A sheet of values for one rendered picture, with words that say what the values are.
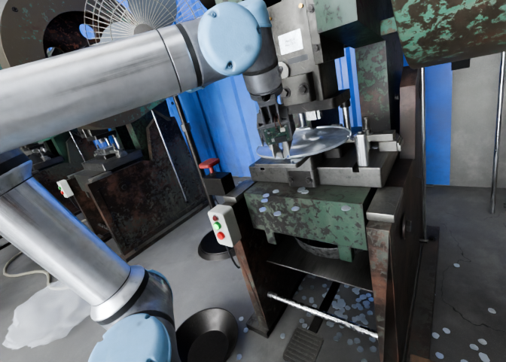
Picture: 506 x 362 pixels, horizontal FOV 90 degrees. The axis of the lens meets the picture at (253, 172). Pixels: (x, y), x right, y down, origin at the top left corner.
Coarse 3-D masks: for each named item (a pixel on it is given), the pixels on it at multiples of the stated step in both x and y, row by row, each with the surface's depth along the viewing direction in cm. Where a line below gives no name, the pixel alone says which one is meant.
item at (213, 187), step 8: (208, 176) 94; (216, 176) 92; (224, 176) 90; (208, 184) 94; (216, 184) 91; (224, 184) 90; (232, 184) 93; (208, 192) 96; (216, 192) 93; (224, 192) 90
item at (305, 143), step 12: (300, 132) 89; (312, 132) 85; (324, 132) 82; (336, 132) 78; (348, 132) 75; (300, 144) 74; (312, 144) 73; (324, 144) 70; (336, 144) 66; (264, 156) 72; (276, 156) 71; (300, 156) 66
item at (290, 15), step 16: (288, 0) 68; (304, 0) 66; (272, 16) 72; (288, 16) 70; (304, 16) 67; (288, 32) 71; (304, 32) 69; (288, 48) 73; (304, 48) 71; (288, 64) 75; (304, 64) 73; (320, 64) 71; (288, 80) 74; (304, 80) 71; (320, 80) 72; (336, 80) 80; (288, 96) 76; (304, 96) 73; (320, 96) 74
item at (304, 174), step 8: (264, 160) 71; (272, 160) 69; (280, 160) 68; (288, 160) 66; (296, 160) 65; (304, 160) 65; (312, 160) 74; (320, 160) 78; (288, 168) 79; (296, 168) 78; (304, 168) 76; (312, 168) 75; (288, 176) 81; (296, 176) 79; (304, 176) 77; (312, 176) 76; (296, 184) 80; (304, 184) 79; (312, 184) 77
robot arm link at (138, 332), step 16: (128, 320) 42; (144, 320) 41; (160, 320) 45; (112, 336) 40; (128, 336) 39; (144, 336) 39; (160, 336) 39; (96, 352) 38; (112, 352) 38; (128, 352) 37; (144, 352) 37; (160, 352) 37; (176, 352) 42
